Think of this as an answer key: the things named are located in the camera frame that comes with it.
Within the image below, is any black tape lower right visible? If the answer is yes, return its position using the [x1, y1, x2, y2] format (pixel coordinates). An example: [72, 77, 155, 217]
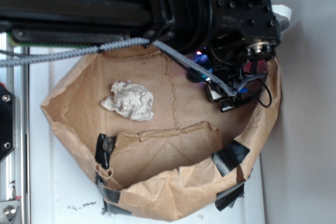
[212, 140, 250, 177]

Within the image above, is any aluminium frame rail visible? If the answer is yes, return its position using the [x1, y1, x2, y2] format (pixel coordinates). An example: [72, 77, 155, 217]
[0, 31, 29, 224]

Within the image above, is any grey braided cable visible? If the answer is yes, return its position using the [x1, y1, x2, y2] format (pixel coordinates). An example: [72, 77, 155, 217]
[0, 37, 268, 96]

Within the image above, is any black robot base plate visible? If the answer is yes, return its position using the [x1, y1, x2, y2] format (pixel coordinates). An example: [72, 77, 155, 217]
[0, 84, 14, 162]

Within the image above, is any black tape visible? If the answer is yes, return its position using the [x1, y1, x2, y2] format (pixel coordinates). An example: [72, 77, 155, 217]
[212, 140, 250, 177]
[95, 133, 117, 169]

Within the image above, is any crumpled white paper ball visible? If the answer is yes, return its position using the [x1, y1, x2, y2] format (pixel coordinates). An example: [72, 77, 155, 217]
[100, 80, 154, 121]

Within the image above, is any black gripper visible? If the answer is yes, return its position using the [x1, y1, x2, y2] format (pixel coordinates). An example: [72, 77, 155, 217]
[204, 0, 280, 112]

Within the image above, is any black tape lower left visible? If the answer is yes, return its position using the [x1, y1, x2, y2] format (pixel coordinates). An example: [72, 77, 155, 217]
[95, 133, 117, 169]

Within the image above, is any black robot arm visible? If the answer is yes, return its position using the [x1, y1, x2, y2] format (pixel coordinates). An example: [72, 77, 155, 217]
[1, 0, 281, 111]

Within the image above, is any brown paper bag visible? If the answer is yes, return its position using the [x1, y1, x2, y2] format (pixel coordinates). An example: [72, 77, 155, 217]
[41, 46, 281, 221]

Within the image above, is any white tape roll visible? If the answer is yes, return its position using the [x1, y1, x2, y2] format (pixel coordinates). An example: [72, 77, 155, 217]
[272, 5, 292, 31]

